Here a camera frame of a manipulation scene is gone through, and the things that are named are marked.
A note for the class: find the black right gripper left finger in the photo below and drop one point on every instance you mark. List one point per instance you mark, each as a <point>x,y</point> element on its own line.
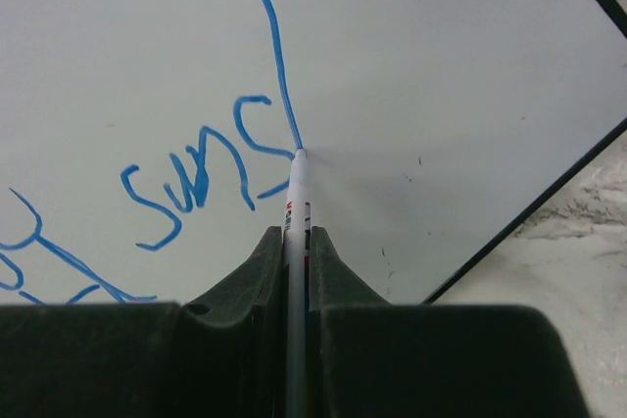
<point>213,357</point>

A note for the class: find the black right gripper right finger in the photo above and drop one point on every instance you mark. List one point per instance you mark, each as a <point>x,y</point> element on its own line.
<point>370,358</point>

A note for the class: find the white marker pen blue cap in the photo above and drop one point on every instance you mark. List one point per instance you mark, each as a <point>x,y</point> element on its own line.
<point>296,252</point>

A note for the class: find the white whiteboard with black rim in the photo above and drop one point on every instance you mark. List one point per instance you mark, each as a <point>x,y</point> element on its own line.
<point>145,144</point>

